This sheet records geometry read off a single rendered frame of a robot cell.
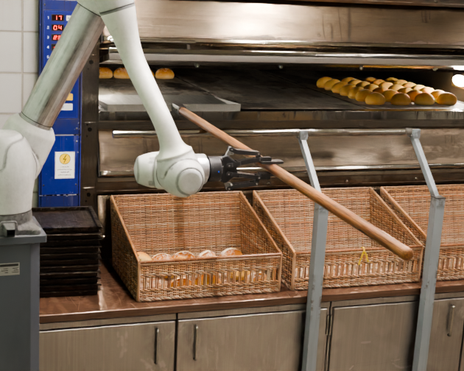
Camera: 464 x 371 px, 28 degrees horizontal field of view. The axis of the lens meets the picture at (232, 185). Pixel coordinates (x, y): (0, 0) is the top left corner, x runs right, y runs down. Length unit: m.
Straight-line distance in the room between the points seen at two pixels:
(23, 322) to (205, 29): 1.49
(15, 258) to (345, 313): 1.43
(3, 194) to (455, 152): 2.29
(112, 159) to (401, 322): 1.29
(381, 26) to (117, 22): 1.68
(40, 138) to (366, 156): 1.71
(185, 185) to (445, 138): 2.02
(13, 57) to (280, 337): 1.43
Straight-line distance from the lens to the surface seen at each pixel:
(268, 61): 3.62
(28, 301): 2.70
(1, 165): 2.59
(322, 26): 3.86
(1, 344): 2.73
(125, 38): 2.57
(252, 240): 3.69
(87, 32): 2.73
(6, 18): 3.52
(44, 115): 2.77
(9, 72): 3.54
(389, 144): 4.09
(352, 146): 4.01
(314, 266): 3.37
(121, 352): 3.32
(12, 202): 2.61
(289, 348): 3.52
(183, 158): 2.46
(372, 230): 2.20
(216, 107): 3.74
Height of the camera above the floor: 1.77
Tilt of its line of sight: 14 degrees down
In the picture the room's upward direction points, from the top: 3 degrees clockwise
